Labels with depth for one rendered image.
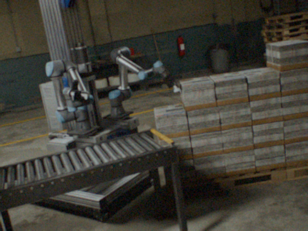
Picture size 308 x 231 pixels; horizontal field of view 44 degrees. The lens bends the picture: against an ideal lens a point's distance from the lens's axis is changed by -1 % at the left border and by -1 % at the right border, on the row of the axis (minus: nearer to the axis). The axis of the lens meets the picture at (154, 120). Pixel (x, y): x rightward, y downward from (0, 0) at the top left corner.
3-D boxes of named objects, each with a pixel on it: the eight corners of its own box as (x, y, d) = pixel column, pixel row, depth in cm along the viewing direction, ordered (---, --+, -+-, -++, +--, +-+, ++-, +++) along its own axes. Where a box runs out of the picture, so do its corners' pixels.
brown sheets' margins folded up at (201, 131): (163, 170, 397) (156, 124, 384) (273, 153, 396) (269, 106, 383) (165, 186, 360) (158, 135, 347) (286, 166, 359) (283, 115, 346)
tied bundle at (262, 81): (238, 94, 379) (236, 71, 373) (268, 89, 379) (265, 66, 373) (249, 102, 342) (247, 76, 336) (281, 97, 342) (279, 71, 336)
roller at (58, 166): (59, 159, 291) (57, 153, 290) (66, 180, 248) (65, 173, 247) (52, 161, 290) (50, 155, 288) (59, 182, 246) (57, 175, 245)
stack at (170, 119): (165, 183, 401) (153, 107, 380) (274, 166, 400) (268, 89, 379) (167, 199, 363) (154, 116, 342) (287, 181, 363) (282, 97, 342)
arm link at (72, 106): (83, 109, 307) (80, 96, 305) (70, 113, 302) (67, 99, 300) (80, 108, 314) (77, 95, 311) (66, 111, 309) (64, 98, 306)
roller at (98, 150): (99, 149, 301) (98, 143, 300) (114, 168, 258) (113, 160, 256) (93, 150, 299) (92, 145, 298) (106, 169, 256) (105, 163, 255)
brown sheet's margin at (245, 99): (210, 98, 379) (210, 93, 378) (239, 93, 378) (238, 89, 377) (216, 106, 343) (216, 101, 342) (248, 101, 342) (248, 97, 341)
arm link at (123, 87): (115, 101, 386) (112, 48, 367) (124, 98, 398) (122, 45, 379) (124, 103, 380) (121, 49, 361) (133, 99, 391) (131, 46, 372)
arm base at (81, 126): (71, 131, 341) (69, 121, 338) (83, 126, 352) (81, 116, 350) (83, 132, 332) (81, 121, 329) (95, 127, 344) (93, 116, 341)
